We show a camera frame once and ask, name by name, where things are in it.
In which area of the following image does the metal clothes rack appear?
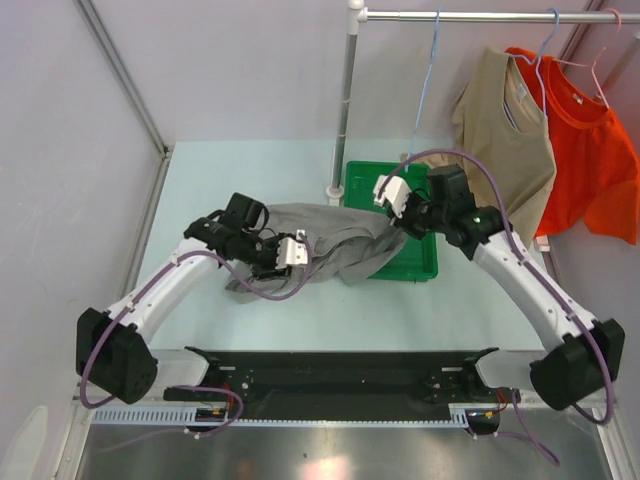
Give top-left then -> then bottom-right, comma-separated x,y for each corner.
326,1 -> 639,206

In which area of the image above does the orange t shirt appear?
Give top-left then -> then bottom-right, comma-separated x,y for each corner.
536,55 -> 639,245

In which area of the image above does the white slotted cable duct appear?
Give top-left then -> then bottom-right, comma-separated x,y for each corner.
91,405 -> 497,429

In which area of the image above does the purple cable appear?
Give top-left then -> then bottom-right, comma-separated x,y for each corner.
78,229 -> 316,454
377,148 -> 617,466

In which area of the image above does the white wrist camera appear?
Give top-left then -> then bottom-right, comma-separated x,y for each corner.
276,229 -> 309,269
373,175 -> 411,219

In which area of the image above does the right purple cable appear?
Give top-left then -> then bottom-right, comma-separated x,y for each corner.
377,148 -> 617,466

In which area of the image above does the beige t shirt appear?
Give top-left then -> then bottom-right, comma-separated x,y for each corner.
399,46 -> 558,249

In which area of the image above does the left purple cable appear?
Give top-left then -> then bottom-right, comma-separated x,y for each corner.
78,229 -> 316,454

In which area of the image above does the pink hanger with orange shirt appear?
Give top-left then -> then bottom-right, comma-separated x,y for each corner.
551,7 -> 623,110

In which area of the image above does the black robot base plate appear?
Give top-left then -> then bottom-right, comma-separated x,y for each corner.
163,348 -> 511,420

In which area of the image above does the empty light blue hanger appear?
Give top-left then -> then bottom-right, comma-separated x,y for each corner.
407,8 -> 442,157

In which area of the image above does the grey t shirt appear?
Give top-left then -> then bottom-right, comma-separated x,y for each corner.
257,203 -> 408,286

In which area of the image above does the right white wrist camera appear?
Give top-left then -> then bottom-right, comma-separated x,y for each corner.
373,175 -> 411,219

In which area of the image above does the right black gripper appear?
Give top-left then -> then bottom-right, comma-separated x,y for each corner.
386,189 -> 448,242

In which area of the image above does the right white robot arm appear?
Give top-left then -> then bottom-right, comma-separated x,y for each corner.
373,165 -> 625,410

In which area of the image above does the aluminium corner post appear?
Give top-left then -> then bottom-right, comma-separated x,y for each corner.
72,0 -> 174,216

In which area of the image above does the green plastic bin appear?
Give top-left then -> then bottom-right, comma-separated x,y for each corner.
343,161 -> 438,282

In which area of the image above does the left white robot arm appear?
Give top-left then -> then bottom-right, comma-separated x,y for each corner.
76,193 -> 308,408

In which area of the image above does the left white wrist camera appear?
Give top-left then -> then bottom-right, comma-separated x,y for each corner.
276,229 -> 309,269

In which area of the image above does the blue hanger with beige shirt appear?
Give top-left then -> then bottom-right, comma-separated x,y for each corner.
505,6 -> 560,127

